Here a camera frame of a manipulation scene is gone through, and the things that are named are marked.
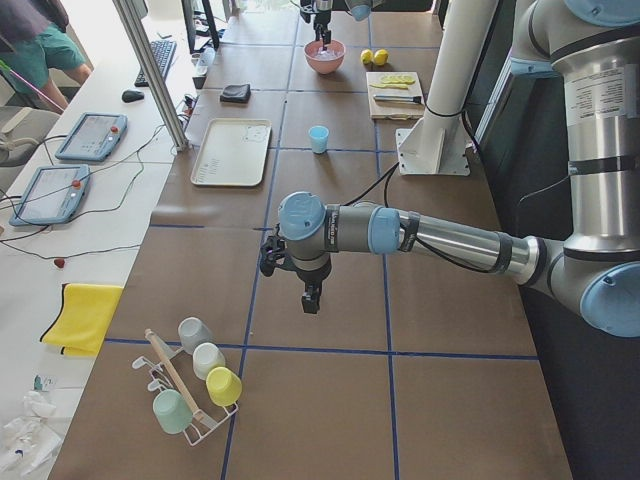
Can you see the lower whole lemon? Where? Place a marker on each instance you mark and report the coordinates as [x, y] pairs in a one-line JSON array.
[[380, 57]]

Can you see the aluminium frame post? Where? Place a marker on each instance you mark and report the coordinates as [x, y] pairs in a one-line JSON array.
[[140, 43]]

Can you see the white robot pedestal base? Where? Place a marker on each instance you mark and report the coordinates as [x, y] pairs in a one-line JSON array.
[[436, 144]]

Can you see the black computer mouse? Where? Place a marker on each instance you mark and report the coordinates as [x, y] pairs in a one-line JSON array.
[[132, 95]]

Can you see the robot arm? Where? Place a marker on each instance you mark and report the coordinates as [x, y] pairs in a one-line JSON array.
[[565, 180], [358, 9]]

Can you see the mint green cup on rack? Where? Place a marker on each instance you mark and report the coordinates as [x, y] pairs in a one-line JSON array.
[[171, 411]]

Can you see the grey cup on rack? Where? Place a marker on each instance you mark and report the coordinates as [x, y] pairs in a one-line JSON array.
[[192, 332]]

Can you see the yellow cup on rack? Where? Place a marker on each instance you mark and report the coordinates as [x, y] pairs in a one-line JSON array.
[[224, 386]]

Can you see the light blue plastic cup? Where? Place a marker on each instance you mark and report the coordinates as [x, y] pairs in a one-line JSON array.
[[318, 138]]

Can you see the yellow cloth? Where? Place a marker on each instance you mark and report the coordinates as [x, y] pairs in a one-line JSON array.
[[84, 317]]

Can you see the cream bear serving tray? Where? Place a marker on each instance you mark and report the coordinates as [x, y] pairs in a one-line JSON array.
[[232, 153]]

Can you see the folded grey cloth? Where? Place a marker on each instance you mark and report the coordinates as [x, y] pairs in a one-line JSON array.
[[236, 93]]

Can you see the blue teach pendant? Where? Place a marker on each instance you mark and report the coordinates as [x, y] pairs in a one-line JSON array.
[[93, 138], [52, 196]]

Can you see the whole lemon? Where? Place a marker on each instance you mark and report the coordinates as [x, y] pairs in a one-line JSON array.
[[366, 57], [380, 57]]

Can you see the white wire cup rack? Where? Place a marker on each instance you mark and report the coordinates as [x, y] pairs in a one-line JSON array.
[[164, 375]]

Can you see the pink bowl of ice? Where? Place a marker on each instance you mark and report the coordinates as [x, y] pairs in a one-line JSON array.
[[324, 59]]

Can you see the upper whole lemon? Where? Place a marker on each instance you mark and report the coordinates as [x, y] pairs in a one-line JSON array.
[[366, 57]]

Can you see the yellow plastic knife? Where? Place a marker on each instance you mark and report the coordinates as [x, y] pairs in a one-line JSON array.
[[394, 86]]

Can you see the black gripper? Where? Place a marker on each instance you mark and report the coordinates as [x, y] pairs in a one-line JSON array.
[[311, 273], [322, 20]]

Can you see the far blue teach pendant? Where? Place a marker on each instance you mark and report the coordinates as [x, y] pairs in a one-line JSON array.
[[93, 138]]

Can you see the near blue teach pendant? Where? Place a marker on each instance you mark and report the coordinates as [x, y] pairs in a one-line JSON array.
[[52, 196]]

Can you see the wooden cutting board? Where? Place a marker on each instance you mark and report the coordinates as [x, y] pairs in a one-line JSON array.
[[394, 111]]

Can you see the person in green shorts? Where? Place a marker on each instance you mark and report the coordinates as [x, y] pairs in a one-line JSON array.
[[34, 41]]

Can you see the crumpled white paper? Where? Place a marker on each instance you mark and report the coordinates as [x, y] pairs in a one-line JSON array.
[[28, 442]]

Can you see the white cup on rack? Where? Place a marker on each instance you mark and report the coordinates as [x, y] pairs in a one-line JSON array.
[[206, 357]]

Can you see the black keyboard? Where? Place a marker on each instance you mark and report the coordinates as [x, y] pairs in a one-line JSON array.
[[163, 53]]

